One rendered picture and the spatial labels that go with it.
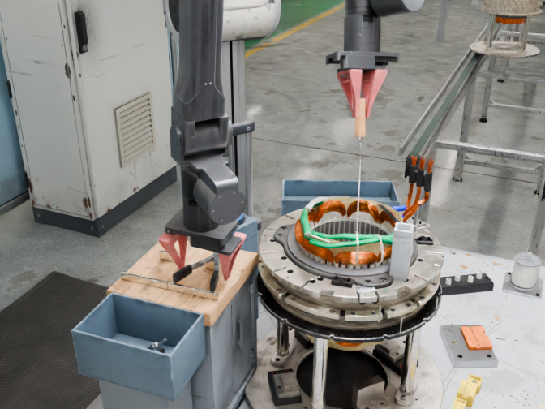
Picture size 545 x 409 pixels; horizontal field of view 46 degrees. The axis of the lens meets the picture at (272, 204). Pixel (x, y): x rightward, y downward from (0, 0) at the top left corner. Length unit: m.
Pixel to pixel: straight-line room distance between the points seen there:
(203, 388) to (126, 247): 2.28
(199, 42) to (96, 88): 2.42
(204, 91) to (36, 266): 2.51
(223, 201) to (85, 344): 0.31
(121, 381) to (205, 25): 0.54
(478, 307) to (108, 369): 0.90
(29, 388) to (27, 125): 1.42
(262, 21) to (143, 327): 0.68
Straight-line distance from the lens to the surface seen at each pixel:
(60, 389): 2.55
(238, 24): 1.37
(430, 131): 2.68
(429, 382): 1.32
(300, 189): 1.46
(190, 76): 0.89
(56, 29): 3.15
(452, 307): 1.57
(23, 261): 3.38
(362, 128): 1.03
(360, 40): 1.02
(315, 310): 1.03
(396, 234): 1.01
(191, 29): 0.86
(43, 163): 3.49
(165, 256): 1.15
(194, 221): 1.00
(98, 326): 1.08
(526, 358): 1.47
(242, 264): 1.13
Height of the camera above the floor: 1.67
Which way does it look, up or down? 27 degrees down
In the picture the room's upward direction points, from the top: straight up
